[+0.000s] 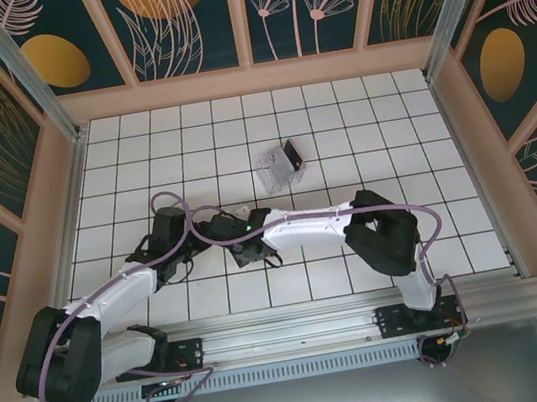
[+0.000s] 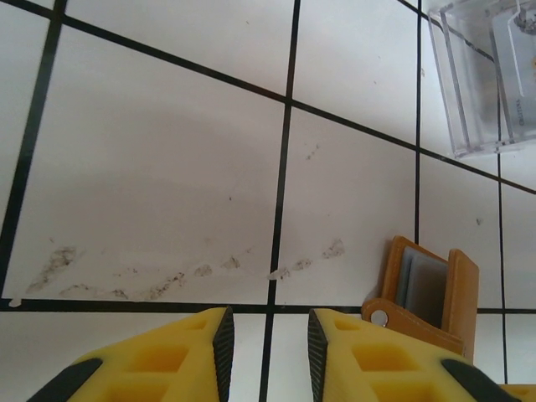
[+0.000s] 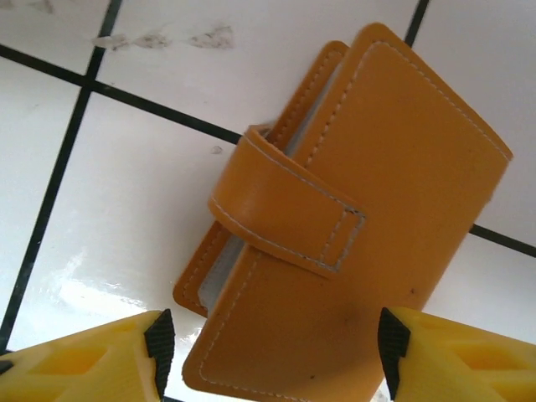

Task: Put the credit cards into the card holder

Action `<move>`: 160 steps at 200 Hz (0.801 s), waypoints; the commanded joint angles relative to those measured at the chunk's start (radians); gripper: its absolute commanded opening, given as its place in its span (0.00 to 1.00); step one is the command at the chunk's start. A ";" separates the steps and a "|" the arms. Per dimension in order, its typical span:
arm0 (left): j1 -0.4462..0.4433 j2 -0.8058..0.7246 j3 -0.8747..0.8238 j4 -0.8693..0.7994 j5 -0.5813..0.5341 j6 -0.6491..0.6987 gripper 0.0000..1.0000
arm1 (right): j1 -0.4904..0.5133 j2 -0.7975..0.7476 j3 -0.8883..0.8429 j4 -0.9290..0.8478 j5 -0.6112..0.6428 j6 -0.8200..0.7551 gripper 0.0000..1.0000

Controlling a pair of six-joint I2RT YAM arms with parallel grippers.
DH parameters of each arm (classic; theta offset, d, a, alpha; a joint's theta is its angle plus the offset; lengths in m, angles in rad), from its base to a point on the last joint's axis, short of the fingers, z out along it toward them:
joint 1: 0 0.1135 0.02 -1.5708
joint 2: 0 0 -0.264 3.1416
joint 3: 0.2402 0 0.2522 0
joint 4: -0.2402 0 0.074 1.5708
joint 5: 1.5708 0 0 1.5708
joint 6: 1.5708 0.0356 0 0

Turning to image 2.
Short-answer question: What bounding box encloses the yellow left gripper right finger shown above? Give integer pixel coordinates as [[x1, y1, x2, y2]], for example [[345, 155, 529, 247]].
[[307, 308, 514, 402]]

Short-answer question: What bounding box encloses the silver VIP card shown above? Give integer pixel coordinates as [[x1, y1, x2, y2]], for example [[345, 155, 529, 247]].
[[489, 8, 536, 139]]

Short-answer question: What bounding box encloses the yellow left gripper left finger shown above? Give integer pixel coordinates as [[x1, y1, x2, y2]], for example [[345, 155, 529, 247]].
[[27, 305, 235, 402]]

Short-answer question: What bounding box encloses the grey card sleeve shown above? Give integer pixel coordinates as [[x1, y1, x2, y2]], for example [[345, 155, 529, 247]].
[[399, 246, 449, 330]]

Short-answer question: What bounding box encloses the clear acrylic card box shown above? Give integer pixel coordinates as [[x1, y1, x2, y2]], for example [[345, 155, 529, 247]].
[[426, 0, 536, 159]]

